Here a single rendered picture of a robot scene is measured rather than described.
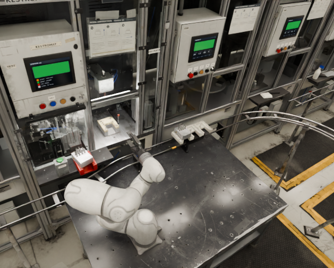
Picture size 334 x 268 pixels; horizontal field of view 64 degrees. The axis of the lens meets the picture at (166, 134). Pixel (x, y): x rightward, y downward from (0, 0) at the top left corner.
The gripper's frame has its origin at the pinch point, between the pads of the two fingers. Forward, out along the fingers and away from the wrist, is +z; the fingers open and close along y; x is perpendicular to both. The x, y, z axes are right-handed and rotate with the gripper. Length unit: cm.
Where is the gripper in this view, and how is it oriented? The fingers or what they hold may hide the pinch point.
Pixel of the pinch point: (129, 138)
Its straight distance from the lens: 191.5
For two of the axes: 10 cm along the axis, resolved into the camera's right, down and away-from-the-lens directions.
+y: 0.9, -7.6, -6.5
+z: -5.4, -5.8, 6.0
